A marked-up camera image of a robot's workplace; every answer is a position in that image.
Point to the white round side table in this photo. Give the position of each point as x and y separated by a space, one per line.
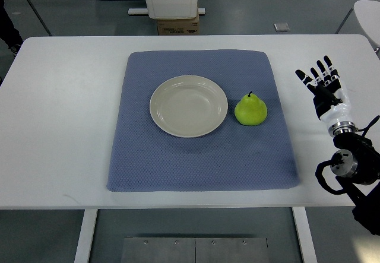
367 14

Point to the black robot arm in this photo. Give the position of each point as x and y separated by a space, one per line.
355 163

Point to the blue woven placemat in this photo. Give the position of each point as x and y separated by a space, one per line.
234 157

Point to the white right table leg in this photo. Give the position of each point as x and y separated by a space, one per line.
304 236

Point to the green pear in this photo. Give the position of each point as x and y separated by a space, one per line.
250 110

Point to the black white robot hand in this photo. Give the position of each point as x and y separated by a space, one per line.
330 97

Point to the white table leg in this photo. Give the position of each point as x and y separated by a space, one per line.
85 239
304 236

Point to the person's dark trouser leg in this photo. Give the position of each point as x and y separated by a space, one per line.
9 34

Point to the grey floor outlet plate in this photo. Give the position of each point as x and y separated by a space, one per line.
281 27

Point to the white left table leg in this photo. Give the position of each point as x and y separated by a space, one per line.
85 239

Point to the brown cardboard box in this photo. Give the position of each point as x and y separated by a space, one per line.
179 27

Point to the black tripod leg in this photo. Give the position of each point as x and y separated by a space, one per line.
49 33

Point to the cream ceramic plate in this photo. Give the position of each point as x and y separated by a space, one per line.
188 106

